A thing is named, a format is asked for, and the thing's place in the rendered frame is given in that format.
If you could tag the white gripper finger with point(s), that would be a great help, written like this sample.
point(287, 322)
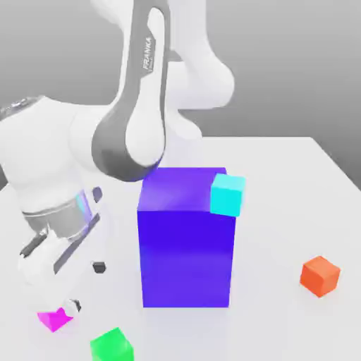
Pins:
point(72, 306)
point(99, 267)

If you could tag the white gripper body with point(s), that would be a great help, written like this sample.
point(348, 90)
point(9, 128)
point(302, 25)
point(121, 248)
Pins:
point(65, 259)

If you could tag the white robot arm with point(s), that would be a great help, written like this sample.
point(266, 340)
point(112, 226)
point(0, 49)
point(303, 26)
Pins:
point(146, 84)

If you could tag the small magenta cube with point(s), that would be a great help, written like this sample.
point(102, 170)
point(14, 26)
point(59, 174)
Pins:
point(53, 320)

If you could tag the small green cube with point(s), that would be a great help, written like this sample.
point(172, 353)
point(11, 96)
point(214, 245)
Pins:
point(111, 347)

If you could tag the small cyan cube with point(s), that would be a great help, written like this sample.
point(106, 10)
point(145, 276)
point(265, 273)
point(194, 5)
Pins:
point(225, 197)

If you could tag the small orange cube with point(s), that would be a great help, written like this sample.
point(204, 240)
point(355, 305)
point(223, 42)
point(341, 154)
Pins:
point(318, 277)

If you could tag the large purple box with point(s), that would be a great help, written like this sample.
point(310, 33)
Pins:
point(186, 253)

